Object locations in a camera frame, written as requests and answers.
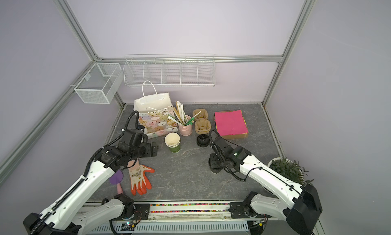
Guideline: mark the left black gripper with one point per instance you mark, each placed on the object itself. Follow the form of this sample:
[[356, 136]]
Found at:
[[149, 152]]

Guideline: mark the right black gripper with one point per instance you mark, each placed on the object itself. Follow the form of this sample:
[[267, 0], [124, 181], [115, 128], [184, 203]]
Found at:
[[212, 163]]

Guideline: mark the black paper coffee cup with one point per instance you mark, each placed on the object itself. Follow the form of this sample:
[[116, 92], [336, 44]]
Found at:
[[215, 165]]

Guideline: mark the white cartoon paper gift bag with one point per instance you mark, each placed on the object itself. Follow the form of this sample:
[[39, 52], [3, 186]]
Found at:
[[156, 114]]

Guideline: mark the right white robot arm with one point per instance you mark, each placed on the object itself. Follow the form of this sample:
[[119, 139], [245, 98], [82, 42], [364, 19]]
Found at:
[[275, 180]]

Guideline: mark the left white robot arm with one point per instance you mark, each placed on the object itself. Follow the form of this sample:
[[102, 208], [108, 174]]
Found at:
[[101, 166]]

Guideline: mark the green paper coffee cup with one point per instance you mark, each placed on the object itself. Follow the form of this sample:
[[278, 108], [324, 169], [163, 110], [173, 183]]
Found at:
[[172, 141]]

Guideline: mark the stack of black cup lids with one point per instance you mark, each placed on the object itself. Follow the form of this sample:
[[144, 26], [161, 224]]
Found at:
[[203, 140]]

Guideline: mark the orange white work glove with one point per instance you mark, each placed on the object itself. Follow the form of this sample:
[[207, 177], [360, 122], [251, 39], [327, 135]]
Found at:
[[139, 181]]

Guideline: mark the brown pulp cup carrier stack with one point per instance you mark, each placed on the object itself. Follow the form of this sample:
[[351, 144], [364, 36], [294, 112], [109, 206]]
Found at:
[[201, 123]]

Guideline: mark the purple pink silicone spatula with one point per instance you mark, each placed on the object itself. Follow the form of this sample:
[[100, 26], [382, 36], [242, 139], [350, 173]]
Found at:
[[116, 180]]

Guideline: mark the pink cup of stirrers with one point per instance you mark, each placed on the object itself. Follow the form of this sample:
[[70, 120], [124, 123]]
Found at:
[[183, 122]]

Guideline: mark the potted green plant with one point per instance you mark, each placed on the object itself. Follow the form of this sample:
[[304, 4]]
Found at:
[[291, 170]]

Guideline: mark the small white mesh basket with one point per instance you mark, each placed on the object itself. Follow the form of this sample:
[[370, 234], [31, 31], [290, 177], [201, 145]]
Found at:
[[100, 83]]

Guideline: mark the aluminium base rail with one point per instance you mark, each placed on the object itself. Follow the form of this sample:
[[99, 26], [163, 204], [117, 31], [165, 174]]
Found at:
[[189, 215]]

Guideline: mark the long white wire shelf basket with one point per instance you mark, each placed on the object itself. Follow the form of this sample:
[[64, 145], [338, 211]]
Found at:
[[170, 69]]

